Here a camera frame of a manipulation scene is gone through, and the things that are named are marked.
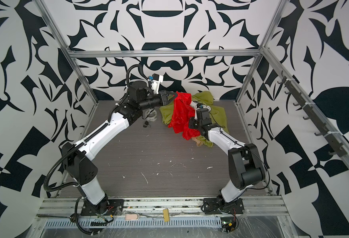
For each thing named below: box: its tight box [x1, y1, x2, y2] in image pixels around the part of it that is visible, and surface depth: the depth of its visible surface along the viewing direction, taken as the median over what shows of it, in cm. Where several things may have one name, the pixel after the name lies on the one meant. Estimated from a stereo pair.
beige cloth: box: [191, 136, 204, 147], surface depth 96 cm
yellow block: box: [162, 208, 171, 223], surface depth 73 cm
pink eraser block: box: [124, 213, 140, 221], surface depth 72 cm
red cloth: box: [168, 91, 201, 141], surface depth 92 cm
